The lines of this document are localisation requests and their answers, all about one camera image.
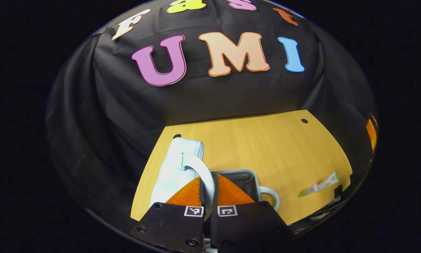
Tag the light blue suitcase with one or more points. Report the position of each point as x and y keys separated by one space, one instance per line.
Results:
x=175 y=168

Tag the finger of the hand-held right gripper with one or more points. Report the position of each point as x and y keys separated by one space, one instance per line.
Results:
x=371 y=135

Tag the white tube green end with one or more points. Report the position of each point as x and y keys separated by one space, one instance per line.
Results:
x=328 y=181

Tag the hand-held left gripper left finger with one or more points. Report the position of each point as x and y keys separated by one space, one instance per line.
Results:
x=172 y=225

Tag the black table edge bracket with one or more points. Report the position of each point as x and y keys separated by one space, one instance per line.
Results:
x=338 y=191

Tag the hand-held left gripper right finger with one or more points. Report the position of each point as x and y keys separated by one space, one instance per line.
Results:
x=245 y=225

